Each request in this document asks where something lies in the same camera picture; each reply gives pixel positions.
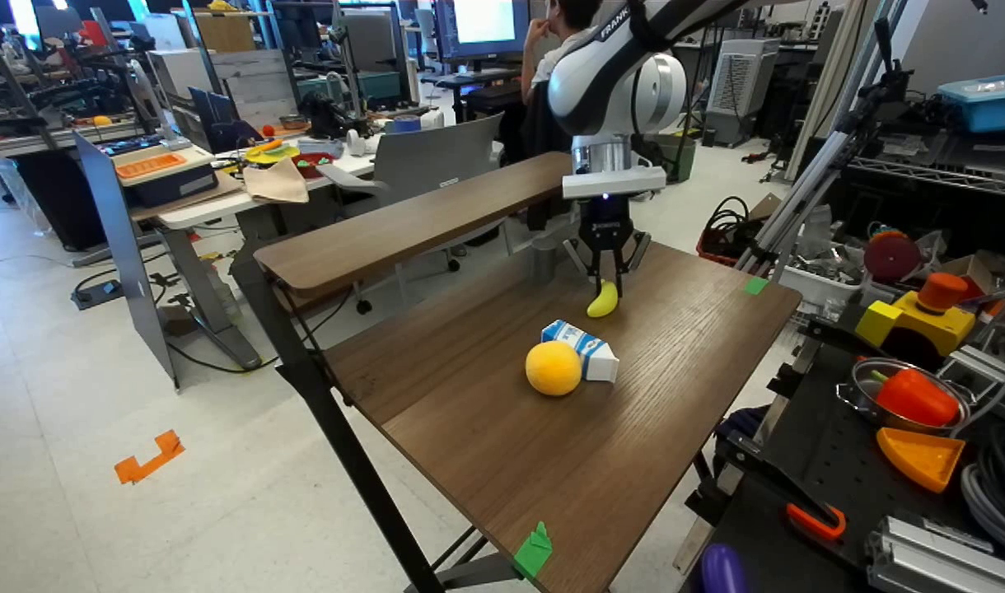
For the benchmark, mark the blue white milk carton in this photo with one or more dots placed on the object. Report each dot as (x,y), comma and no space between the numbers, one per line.
(597,358)

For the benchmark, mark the robot arm white blue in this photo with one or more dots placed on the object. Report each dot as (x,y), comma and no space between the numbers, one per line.
(610,85)

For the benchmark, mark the aluminium extrusion rail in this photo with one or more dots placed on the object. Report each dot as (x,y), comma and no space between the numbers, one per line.
(910,558)

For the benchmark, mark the yellow banana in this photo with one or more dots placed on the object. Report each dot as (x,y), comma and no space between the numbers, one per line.
(604,302)

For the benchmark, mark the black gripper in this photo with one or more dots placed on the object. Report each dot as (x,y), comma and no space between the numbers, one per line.
(604,224)

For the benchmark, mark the computer monitor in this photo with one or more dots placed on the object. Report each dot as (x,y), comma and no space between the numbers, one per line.
(482,26)

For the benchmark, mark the orange black clamp left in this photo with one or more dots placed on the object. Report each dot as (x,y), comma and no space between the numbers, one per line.
(802,509)

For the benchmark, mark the raised wooden shelf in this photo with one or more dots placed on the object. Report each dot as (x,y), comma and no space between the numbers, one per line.
(374,242)

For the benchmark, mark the yellow green block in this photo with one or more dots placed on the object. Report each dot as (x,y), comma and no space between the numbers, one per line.
(877,323)

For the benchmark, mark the orange wedge slice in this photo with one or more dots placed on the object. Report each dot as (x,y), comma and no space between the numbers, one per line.
(925,459)

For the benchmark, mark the orange floor marker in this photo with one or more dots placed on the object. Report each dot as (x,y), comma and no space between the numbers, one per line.
(138,470)

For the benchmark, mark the green tape marker right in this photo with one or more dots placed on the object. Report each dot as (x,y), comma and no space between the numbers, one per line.
(535,551)

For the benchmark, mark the yellow emergency stop box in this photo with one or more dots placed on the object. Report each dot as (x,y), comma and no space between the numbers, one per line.
(936,309)

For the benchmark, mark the green tape marker left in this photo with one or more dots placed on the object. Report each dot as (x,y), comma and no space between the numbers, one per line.
(755,283)

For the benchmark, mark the purple eggplant toy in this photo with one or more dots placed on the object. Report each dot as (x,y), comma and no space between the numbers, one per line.
(720,572)

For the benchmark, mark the yellow ball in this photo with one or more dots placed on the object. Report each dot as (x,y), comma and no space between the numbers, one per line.
(553,369)

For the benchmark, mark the green tape marker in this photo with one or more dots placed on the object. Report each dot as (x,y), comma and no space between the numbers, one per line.
(535,551)
(755,283)

